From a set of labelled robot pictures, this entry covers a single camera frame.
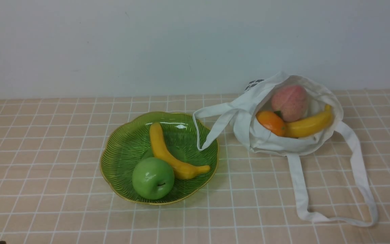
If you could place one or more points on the pink peach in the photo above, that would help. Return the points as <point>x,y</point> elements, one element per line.
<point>291,101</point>

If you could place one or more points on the green glass fruit plate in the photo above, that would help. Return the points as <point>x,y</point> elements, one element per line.
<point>130,143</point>

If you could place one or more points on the white canvas tote bag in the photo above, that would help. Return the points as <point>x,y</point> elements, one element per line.
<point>210,121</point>

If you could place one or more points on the yellow banana in bag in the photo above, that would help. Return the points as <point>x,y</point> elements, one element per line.
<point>311,125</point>

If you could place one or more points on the yellow banana on plate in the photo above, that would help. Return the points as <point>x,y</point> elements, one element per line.
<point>182,170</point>

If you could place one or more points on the green apple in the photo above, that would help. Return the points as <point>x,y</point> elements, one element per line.
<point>153,178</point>

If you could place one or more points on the orange tangerine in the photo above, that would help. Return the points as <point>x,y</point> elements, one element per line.
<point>272,121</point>

